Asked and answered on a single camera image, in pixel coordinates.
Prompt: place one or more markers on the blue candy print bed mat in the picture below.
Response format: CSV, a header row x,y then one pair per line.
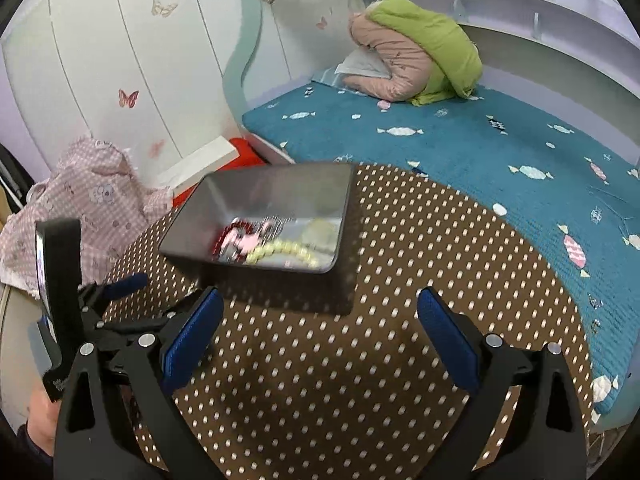
x,y
450,170

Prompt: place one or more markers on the pink flower charm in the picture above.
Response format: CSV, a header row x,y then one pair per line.
x,y
247,244

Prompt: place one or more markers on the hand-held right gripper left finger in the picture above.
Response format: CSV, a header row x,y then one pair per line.
x,y
192,340

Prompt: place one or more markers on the pink checked cloth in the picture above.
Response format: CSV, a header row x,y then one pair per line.
x,y
100,195

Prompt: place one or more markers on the grey metal box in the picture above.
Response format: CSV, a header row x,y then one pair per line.
x,y
225,205

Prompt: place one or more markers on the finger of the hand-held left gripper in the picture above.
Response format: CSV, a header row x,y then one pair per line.
x,y
120,332
125,286

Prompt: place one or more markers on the red stool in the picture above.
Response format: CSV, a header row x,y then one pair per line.
x,y
245,152

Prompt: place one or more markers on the green jade pendant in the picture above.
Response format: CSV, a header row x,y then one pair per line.
x,y
320,234

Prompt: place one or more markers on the lilac wall shelves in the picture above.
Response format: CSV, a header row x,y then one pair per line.
x,y
550,20

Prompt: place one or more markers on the brown polka dot round table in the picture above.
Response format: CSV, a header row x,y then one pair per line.
x,y
325,385

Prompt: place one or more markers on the teal bunk bed frame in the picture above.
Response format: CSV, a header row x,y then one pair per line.
x,y
245,35

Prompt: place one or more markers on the white flat box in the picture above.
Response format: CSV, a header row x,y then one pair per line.
x,y
200,162

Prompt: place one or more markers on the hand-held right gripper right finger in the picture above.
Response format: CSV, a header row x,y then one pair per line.
x,y
450,340

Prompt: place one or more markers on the white pillow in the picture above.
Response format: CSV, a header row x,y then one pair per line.
x,y
362,64

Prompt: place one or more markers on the hanging clothes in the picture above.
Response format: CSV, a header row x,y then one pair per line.
x,y
10,180

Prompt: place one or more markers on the white wardrobe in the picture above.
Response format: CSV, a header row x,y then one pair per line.
x,y
100,35

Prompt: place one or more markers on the small pink butterfly sticker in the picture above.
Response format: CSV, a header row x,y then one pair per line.
x,y
321,22

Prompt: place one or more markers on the person's left hand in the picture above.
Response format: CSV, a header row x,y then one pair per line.
x,y
40,425

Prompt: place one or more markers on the green and pink folded quilt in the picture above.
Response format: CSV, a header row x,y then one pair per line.
x,y
425,45

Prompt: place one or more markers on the pale butterfly sticker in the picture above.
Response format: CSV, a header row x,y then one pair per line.
x,y
164,7

